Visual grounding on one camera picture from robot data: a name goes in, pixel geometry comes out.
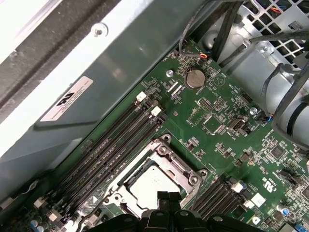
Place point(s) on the silver CPU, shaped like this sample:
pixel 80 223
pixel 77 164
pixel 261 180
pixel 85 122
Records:
pixel 154 186

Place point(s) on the black open PC case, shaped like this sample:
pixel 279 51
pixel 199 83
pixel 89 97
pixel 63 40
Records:
pixel 125 62

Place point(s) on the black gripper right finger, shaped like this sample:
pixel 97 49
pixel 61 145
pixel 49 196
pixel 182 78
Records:
pixel 186 221

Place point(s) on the white certification sticker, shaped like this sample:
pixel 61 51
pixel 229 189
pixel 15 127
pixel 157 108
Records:
pixel 67 99

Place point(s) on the metal locking lever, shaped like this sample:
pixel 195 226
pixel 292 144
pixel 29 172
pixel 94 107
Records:
pixel 198 191

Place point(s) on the CPU socket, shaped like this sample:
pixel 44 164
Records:
pixel 162 149

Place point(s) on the round coin cell battery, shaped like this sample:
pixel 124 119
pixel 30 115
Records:
pixel 195 78

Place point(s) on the green motherboard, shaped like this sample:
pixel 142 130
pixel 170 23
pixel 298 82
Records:
pixel 176 128

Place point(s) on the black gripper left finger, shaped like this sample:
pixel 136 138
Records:
pixel 157 220

